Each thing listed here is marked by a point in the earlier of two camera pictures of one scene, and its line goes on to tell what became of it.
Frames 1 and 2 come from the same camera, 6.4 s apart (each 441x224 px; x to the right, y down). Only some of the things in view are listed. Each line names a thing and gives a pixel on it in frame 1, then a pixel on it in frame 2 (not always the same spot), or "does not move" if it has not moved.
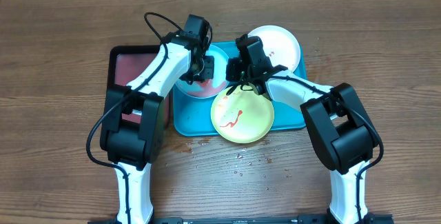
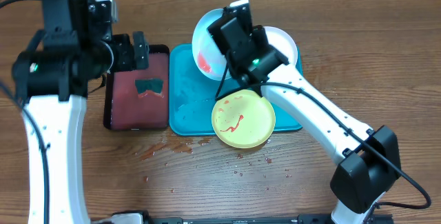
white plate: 279,45 does not move
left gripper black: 209,71 → 140,55
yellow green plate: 242,116 does not move
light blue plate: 211,87 → 209,56
